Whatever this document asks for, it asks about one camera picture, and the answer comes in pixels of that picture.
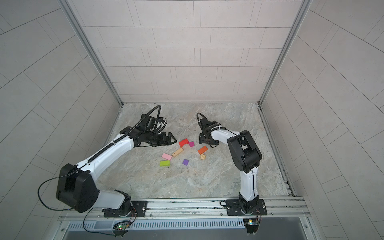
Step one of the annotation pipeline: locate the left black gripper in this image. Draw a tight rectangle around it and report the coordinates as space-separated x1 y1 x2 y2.
144 131 178 146

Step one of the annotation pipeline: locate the natural wood long block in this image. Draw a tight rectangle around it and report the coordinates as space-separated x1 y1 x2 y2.
172 148 184 158

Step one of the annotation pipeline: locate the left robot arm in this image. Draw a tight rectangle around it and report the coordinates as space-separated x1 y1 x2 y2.
56 114 177 217

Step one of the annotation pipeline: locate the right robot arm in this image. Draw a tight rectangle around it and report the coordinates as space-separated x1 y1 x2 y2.
197 113 267 216

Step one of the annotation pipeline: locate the red wood block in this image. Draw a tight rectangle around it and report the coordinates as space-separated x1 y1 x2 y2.
179 139 189 148

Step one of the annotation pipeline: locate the pink wood block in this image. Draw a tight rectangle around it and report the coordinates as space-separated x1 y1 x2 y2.
162 153 173 161

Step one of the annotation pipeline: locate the orange wood block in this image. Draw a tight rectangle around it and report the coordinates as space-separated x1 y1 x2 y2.
198 146 208 155

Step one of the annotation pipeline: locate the green wood block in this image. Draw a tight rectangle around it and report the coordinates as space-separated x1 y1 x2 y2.
159 161 171 167

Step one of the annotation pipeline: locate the right circuit board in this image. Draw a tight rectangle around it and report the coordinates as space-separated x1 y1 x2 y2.
243 218 260 227

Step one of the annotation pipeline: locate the aluminium mounting rail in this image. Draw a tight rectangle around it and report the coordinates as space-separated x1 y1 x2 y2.
56 196 311 222

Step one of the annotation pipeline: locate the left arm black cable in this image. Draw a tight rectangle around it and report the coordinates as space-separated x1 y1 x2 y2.
37 104 168 236

